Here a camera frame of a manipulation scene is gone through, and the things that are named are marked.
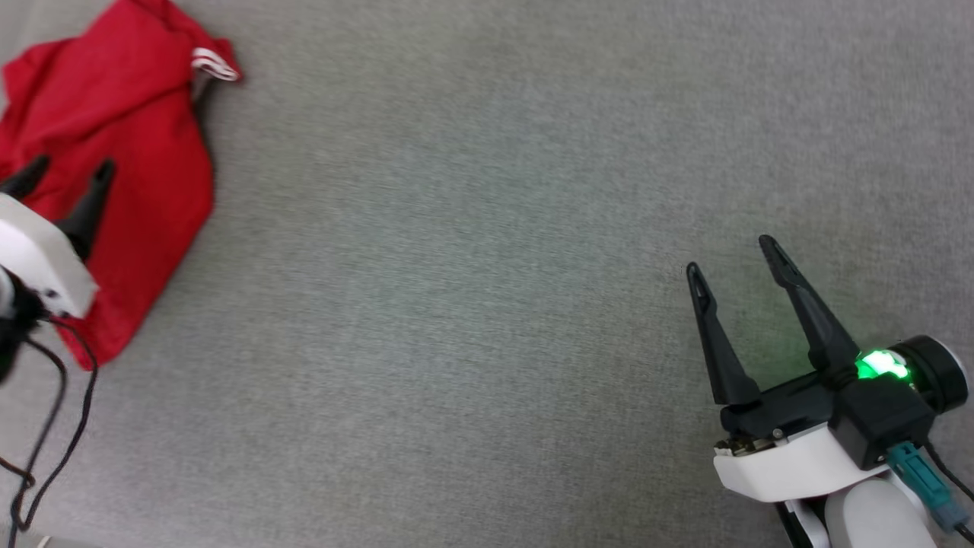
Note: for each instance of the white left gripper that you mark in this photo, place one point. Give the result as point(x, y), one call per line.
point(38, 255)

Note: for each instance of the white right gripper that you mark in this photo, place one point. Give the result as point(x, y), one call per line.
point(791, 460)

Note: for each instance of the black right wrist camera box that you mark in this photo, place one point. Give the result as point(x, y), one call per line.
point(883, 422)

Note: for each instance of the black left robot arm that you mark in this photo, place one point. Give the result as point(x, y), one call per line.
point(11, 327)

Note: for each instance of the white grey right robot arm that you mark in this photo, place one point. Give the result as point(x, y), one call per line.
point(875, 517)

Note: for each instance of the grey fabric sofa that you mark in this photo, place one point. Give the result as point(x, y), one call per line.
point(456, 266)

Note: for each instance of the red Bulls basketball jersey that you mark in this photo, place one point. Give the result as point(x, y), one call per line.
point(137, 114)

